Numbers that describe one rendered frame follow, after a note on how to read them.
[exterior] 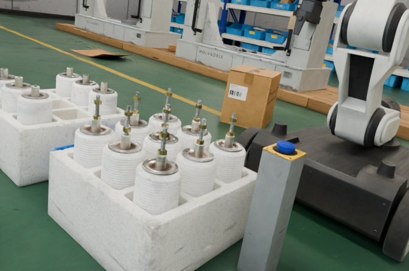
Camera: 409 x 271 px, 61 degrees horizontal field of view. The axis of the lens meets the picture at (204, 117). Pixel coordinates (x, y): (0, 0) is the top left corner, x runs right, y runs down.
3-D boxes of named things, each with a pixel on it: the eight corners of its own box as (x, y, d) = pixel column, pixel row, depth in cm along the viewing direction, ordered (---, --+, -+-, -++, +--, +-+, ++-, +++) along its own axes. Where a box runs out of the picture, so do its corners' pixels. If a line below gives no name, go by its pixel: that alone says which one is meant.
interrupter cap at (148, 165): (162, 181, 67) (162, 177, 67) (133, 167, 71) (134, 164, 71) (185, 169, 74) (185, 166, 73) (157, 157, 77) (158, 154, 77)
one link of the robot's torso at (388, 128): (342, 125, 143) (350, 94, 140) (394, 142, 131) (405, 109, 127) (321, 133, 128) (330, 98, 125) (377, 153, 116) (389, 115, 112)
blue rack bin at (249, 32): (257, 38, 659) (259, 27, 653) (274, 41, 636) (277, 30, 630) (241, 36, 622) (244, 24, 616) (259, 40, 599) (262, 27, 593)
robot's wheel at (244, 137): (255, 169, 141) (265, 122, 135) (266, 174, 138) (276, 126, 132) (224, 181, 126) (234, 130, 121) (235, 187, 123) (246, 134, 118)
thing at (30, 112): (42, 143, 117) (44, 91, 111) (56, 153, 111) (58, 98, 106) (11, 148, 109) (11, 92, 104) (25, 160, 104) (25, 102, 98)
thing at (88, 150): (113, 188, 96) (118, 126, 91) (105, 207, 87) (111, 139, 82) (77, 184, 95) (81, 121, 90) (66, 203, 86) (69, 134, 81)
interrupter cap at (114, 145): (115, 156, 74) (116, 153, 74) (102, 144, 80) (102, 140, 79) (147, 153, 79) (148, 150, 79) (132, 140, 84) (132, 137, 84)
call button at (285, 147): (280, 147, 78) (282, 139, 77) (297, 154, 75) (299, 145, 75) (271, 151, 75) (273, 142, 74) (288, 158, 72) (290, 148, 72)
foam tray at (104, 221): (157, 177, 121) (164, 128, 116) (250, 232, 98) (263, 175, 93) (47, 214, 92) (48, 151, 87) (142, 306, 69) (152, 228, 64)
